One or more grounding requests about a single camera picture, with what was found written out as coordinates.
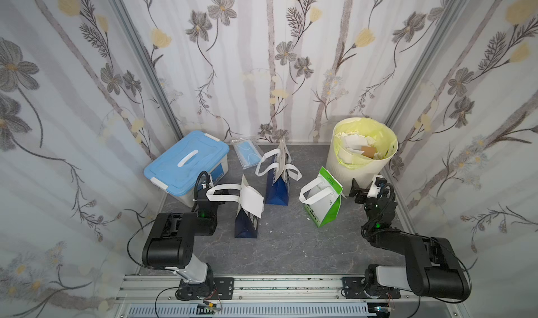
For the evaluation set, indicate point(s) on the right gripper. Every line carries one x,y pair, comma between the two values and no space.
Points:
366,192

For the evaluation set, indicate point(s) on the blue paper bag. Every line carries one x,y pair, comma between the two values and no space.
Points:
277,166
246,224

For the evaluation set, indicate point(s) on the white receipt paper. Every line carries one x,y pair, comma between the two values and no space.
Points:
251,201

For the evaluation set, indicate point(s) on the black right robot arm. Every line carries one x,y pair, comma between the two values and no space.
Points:
432,269

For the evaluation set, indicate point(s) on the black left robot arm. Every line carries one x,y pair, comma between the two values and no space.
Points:
170,244

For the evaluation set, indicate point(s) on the cream trash bin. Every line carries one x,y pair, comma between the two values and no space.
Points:
345,176

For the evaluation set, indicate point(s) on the green white paper bag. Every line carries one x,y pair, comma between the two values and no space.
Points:
322,198

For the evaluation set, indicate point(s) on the yellow-green bin liner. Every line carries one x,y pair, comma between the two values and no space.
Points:
351,134

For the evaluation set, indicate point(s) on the bagged blue face masks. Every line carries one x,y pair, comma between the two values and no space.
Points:
248,152

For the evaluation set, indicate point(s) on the blue lidded storage box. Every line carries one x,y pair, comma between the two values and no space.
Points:
176,170

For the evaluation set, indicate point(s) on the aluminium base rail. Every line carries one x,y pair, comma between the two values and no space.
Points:
273,296

